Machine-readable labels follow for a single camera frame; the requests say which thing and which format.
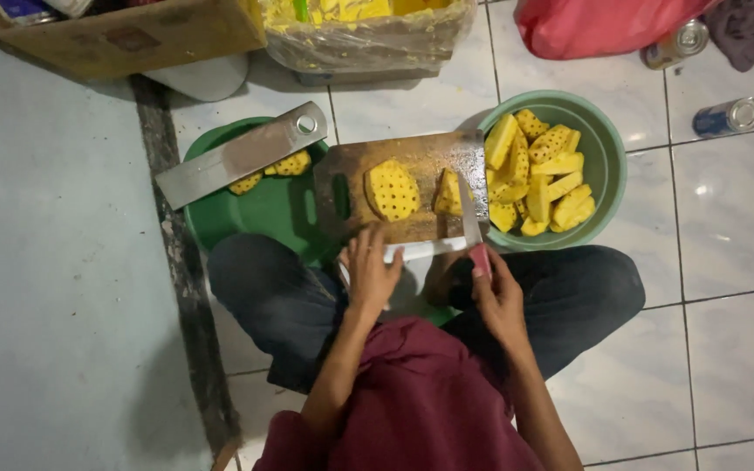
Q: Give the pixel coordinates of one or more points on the wooden cutting board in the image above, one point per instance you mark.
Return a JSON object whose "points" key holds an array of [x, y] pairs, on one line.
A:
{"points": [[416, 160]]}

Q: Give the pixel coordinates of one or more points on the pineapple chunk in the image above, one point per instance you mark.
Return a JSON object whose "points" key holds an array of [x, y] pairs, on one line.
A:
{"points": [[245, 184], [290, 163]]}

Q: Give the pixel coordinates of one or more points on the red plastic bag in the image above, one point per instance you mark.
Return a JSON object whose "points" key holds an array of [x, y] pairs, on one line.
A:
{"points": [[586, 26]]}

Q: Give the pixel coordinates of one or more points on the white flat tray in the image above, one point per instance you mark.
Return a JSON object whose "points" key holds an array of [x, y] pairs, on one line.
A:
{"points": [[426, 249]]}

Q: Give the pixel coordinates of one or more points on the peeled pineapple half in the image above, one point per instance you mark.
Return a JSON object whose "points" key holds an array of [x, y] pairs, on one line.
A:
{"points": [[391, 190]]}

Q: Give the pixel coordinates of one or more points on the person's dark trousers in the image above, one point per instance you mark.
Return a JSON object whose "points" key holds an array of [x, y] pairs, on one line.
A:
{"points": [[272, 294]]}

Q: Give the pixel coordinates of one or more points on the small cut pineapple piece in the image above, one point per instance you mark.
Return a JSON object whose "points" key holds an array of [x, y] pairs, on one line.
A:
{"points": [[447, 194]]}

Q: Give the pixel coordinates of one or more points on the clear plastic bag of pineapple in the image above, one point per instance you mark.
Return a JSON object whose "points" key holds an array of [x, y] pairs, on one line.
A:
{"points": [[370, 39]]}

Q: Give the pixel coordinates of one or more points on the white round lid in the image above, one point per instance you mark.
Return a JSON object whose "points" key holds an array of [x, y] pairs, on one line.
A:
{"points": [[200, 82]]}

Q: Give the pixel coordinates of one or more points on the grey container under bag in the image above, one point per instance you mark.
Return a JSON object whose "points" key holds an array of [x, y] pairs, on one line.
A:
{"points": [[364, 78]]}

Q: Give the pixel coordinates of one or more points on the person's left hand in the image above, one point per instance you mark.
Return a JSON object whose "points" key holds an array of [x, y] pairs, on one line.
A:
{"points": [[369, 278]]}

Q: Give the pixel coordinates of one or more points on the dark crumpled cloth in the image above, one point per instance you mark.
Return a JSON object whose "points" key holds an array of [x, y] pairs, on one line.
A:
{"points": [[753, 29]]}

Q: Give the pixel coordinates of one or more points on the flat steel cleaver blade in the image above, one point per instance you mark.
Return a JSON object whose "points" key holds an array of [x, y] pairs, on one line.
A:
{"points": [[239, 155]]}

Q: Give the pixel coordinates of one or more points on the person's right hand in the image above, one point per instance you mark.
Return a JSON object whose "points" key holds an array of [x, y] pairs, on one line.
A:
{"points": [[502, 301]]}

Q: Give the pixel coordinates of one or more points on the cardboard box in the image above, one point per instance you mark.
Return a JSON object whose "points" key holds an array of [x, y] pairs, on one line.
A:
{"points": [[122, 39]]}

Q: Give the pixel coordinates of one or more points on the light green plastic bowl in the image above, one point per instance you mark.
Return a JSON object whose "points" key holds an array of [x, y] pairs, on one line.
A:
{"points": [[605, 163]]}

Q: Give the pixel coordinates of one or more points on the person's maroon shirt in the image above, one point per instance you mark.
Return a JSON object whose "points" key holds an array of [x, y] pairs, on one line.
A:
{"points": [[416, 405]]}

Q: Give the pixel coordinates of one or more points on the pile of pineapple wedges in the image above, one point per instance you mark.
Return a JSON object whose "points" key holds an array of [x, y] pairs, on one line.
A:
{"points": [[540, 167]]}

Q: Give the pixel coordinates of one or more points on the dark green plastic basin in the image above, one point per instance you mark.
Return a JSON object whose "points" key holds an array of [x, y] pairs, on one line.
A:
{"points": [[266, 210]]}

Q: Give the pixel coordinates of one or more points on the blue tin can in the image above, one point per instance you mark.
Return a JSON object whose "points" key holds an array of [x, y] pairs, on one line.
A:
{"points": [[725, 118]]}

